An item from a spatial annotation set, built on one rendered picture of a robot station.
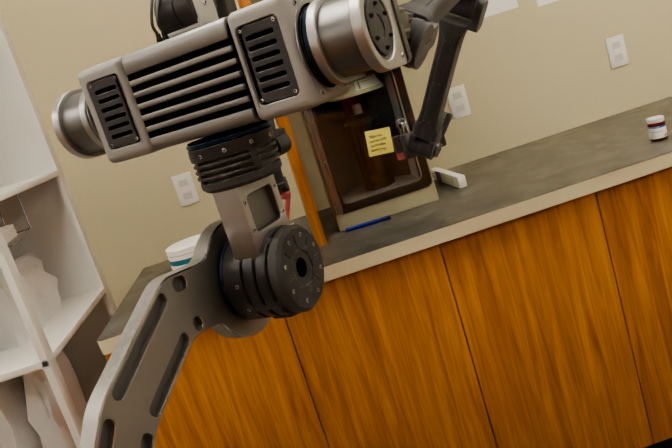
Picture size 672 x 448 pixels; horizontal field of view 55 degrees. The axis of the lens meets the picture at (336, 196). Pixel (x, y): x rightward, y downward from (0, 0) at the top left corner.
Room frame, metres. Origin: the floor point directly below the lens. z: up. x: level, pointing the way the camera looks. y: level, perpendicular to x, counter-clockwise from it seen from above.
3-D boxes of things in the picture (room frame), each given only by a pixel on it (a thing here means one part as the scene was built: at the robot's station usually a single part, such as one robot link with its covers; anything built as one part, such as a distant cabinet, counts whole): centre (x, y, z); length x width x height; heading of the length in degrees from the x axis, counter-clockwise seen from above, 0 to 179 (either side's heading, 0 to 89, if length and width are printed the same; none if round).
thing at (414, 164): (1.92, -0.14, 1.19); 0.30 x 0.01 x 0.40; 93
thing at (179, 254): (1.72, 0.41, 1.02); 0.13 x 0.13 x 0.15
